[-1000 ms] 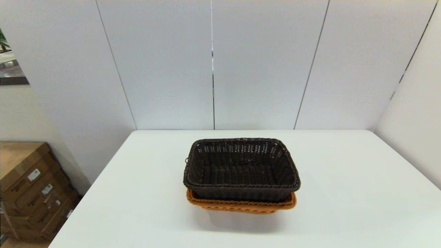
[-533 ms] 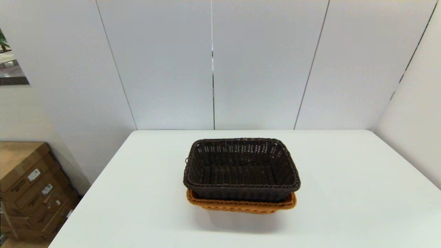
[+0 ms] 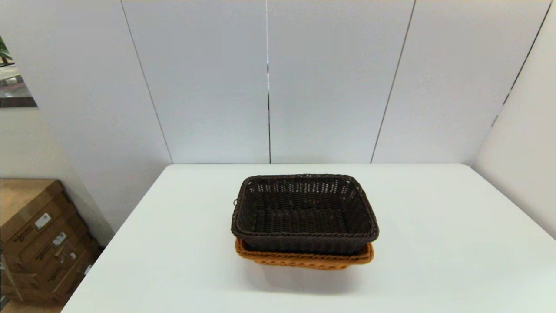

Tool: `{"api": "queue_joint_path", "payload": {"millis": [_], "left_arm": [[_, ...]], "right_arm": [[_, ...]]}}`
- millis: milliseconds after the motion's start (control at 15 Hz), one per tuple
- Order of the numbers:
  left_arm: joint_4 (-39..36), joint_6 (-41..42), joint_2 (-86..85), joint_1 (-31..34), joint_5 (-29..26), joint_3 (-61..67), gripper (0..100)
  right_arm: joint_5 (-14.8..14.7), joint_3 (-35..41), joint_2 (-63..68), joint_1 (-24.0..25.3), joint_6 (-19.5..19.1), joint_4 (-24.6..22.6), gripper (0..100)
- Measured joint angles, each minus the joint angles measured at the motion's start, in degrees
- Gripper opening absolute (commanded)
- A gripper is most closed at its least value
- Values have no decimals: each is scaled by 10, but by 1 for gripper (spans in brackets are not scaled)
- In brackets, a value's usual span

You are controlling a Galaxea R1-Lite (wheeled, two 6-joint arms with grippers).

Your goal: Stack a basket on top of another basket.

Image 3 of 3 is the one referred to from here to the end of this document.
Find dark brown wicker basket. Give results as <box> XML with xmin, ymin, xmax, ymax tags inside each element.
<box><xmin>230</xmin><ymin>174</ymin><xmax>380</xmax><ymax>256</ymax></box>

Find brown cardboard box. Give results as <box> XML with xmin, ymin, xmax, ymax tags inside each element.
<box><xmin>2</xmin><ymin>235</ymin><xmax>101</xmax><ymax>300</ymax></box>
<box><xmin>0</xmin><ymin>178</ymin><xmax>78</xmax><ymax>256</ymax></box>
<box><xmin>0</xmin><ymin>213</ymin><xmax>90</xmax><ymax>276</ymax></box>
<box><xmin>9</xmin><ymin>252</ymin><xmax>104</xmax><ymax>305</ymax></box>

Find orange wicker basket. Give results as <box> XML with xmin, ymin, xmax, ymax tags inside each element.
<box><xmin>235</xmin><ymin>238</ymin><xmax>375</xmax><ymax>271</ymax></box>

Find green potted plant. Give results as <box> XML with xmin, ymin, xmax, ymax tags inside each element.
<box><xmin>0</xmin><ymin>37</ymin><xmax>13</xmax><ymax>67</ymax></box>

